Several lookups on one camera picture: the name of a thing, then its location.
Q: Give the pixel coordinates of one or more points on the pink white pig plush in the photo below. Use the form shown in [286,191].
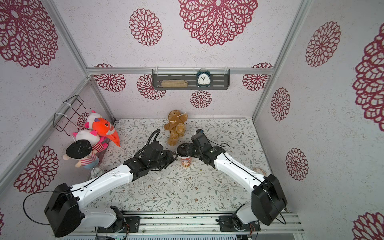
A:
[87,133]

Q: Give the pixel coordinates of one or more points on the grey wall shelf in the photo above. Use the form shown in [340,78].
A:
[220,79]

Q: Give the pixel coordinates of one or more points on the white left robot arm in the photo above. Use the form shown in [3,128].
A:
[67,208]

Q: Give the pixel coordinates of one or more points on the teal alarm clock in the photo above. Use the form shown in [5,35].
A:
[203,79]

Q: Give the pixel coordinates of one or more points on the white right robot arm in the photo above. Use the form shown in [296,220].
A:
[267,196]

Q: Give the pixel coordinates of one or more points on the black-haired doll plush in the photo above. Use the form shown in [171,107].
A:
[82,151]

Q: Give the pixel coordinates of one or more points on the brown teddy bear plush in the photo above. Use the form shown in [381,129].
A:
[176,126]

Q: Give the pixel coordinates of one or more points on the white round desk gadget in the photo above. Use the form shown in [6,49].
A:
[96,172]

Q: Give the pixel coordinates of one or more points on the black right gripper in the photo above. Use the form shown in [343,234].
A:
[190,149]

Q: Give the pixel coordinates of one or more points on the paper milk tea cup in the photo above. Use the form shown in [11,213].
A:
[186,161]

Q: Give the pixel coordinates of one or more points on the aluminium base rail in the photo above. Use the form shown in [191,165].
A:
[193,226]

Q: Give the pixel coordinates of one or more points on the orange fox plush toy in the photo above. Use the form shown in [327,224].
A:
[105,129]

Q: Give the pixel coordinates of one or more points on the black wire basket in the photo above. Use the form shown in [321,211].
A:
[73,118]

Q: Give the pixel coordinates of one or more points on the roll of clear tape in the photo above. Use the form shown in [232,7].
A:
[260,171]

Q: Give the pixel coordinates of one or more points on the black cup lid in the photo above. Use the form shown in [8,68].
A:
[186,150]

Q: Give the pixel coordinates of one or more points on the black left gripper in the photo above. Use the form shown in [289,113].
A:
[170,154]

